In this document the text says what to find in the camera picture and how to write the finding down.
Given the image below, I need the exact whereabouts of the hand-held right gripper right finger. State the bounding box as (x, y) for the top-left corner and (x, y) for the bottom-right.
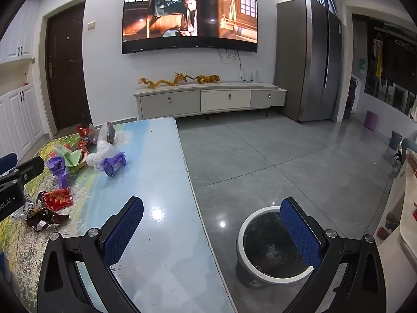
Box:
(280, 197), (388, 313)

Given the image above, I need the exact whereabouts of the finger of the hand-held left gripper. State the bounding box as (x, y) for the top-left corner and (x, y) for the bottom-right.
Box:
(0, 153), (18, 175)
(0, 156), (45, 187)

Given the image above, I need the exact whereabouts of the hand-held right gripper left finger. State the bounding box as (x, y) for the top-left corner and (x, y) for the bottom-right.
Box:
(37, 196), (144, 313)

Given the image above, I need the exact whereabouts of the round grey trash bin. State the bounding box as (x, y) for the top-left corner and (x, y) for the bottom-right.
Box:
(235, 206), (323, 290)

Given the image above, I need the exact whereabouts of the green paper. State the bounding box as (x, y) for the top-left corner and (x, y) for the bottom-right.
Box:
(52, 143), (87, 169)

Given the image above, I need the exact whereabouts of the white printed wrapper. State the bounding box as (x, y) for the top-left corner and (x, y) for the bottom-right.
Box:
(11, 194), (41, 223)

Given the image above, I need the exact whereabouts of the purple foil wrapper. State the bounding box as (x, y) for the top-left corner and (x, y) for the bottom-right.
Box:
(46, 156), (70, 190)
(99, 152), (127, 177)

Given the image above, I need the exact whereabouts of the brown foil wrapper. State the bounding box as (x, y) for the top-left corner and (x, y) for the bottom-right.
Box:
(26, 207), (70, 232)

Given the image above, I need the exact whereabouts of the red foil wrapper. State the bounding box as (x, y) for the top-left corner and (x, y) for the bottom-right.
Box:
(36, 187), (73, 211)

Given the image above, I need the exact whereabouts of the white lower cabinet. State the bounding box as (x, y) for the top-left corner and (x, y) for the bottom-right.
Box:
(0, 83), (44, 158)

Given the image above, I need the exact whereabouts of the red and pink packet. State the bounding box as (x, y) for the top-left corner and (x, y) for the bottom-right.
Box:
(77, 137), (92, 157)

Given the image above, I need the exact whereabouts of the red snack packet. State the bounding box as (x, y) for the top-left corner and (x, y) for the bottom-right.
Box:
(76, 124), (95, 141)

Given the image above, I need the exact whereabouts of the dark brown door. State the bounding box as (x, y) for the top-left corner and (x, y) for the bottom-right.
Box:
(46, 2), (92, 134)

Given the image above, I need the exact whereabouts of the cream cloth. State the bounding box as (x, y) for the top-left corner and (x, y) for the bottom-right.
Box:
(375, 148), (417, 300)

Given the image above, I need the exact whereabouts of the small grey bin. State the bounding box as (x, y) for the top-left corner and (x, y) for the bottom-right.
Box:
(390, 130), (403, 151)

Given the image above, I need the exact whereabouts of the white television cabinet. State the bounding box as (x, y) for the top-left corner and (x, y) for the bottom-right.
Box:
(133, 81), (288, 121)

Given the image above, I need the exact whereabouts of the washing machine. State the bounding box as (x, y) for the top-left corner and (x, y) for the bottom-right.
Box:
(344, 75), (364, 120)

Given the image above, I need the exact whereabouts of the golden dragon figurine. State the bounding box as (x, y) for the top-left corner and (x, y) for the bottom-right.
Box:
(138, 77), (171, 89)
(169, 72), (198, 87)

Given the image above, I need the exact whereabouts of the grey cabinet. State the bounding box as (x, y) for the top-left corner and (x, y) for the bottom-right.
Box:
(274, 0), (342, 123)

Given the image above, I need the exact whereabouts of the golden tiger figurine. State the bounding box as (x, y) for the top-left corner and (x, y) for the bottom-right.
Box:
(195, 74), (221, 85)

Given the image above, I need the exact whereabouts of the yellow hanging garment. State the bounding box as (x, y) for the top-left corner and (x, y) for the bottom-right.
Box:
(373, 39), (384, 79)

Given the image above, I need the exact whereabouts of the white upper wall cabinet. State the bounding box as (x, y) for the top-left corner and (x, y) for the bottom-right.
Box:
(0, 0), (41, 62)

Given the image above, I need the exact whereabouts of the black television cable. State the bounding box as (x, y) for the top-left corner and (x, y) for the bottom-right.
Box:
(217, 48), (245, 80)

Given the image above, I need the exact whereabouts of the wall-mounted flat television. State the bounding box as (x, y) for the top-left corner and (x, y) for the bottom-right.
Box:
(122, 0), (259, 55)

